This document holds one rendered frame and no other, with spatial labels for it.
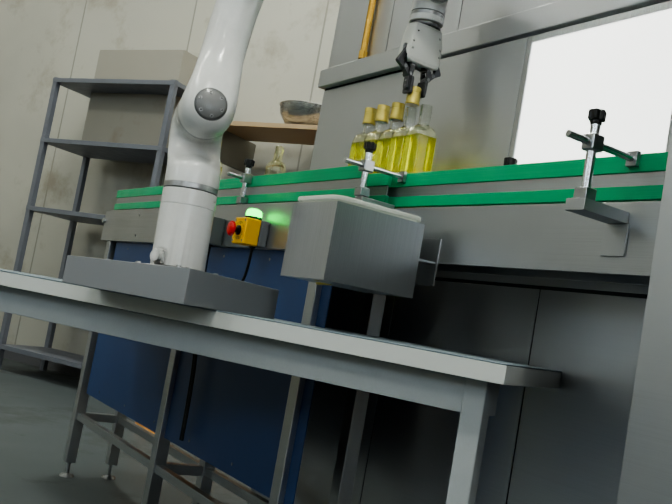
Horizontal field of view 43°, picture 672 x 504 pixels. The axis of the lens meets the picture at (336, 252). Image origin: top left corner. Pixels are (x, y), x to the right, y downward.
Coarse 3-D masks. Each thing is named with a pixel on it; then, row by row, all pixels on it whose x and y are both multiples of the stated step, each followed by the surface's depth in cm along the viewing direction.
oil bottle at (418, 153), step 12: (408, 132) 201; (420, 132) 197; (432, 132) 199; (408, 144) 200; (420, 144) 197; (432, 144) 199; (408, 156) 199; (420, 156) 197; (432, 156) 199; (408, 168) 198; (420, 168) 197
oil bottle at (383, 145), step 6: (384, 132) 210; (390, 132) 208; (378, 138) 211; (384, 138) 209; (390, 138) 207; (378, 144) 210; (384, 144) 208; (378, 150) 210; (384, 150) 208; (378, 156) 209; (384, 156) 207; (378, 162) 209; (384, 162) 207; (384, 168) 206
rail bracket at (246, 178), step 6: (246, 162) 240; (252, 162) 240; (246, 168) 240; (228, 174) 237; (234, 174) 238; (246, 174) 239; (240, 180) 241; (246, 180) 239; (246, 186) 240; (246, 192) 240; (240, 198) 239; (246, 198) 239; (240, 204) 240
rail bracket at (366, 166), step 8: (368, 144) 189; (376, 144) 190; (368, 152) 190; (344, 160) 187; (352, 160) 188; (360, 160) 190; (368, 160) 189; (360, 168) 190; (368, 168) 189; (376, 168) 191; (392, 176) 194; (400, 176) 195; (360, 184) 190; (360, 192) 188; (368, 192) 189
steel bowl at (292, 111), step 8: (280, 104) 552; (288, 104) 541; (296, 104) 538; (304, 104) 536; (312, 104) 536; (320, 104) 536; (280, 112) 552; (288, 112) 543; (296, 112) 539; (304, 112) 537; (312, 112) 537; (288, 120) 546; (296, 120) 542; (304, 120) 540; (312, 120) 539
